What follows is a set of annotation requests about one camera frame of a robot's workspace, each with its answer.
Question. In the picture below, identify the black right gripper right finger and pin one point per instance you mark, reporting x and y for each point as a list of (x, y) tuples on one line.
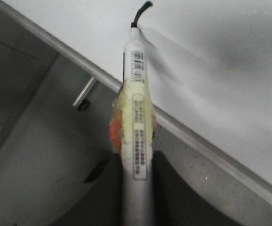
[(176, 203)]

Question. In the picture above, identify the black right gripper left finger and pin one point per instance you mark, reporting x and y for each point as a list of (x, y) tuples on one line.
[(101, 204)]

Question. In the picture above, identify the red magnet taped to marker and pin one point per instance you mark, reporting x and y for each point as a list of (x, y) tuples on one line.
[(115, 131)]

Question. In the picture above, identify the white whiteboard marker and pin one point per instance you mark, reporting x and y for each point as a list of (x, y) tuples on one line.
[(137, 132)]

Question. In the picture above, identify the grey whiteboard marker tray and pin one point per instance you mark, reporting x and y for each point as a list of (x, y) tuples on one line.
[(254, 183)]

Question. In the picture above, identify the white whiteboard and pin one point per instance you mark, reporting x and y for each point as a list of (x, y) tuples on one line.
[(209, 61)]

